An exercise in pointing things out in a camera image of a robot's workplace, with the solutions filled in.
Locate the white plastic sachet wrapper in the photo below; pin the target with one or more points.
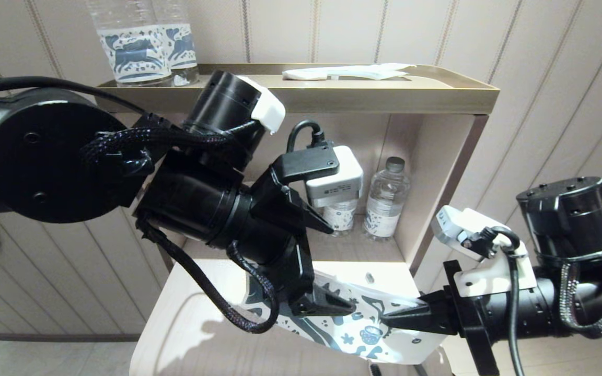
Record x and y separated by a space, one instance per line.
353 71

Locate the beige brown shelf unit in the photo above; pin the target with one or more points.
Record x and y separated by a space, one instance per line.
384 99

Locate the white horse-print paper pouch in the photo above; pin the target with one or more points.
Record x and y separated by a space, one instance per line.
343 329

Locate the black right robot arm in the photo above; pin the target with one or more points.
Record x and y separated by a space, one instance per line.
572 219

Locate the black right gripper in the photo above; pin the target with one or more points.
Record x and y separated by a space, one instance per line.
468 313

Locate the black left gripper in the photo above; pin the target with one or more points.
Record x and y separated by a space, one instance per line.
275 235

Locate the large horse-label water bottle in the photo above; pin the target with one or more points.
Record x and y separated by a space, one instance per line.
134 52
183 49

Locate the small clear water bottle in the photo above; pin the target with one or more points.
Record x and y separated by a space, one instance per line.
384 209
340 219

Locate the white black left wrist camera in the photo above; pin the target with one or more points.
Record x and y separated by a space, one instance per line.
335 180

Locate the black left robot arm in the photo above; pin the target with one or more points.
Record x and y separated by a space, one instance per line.
29 156

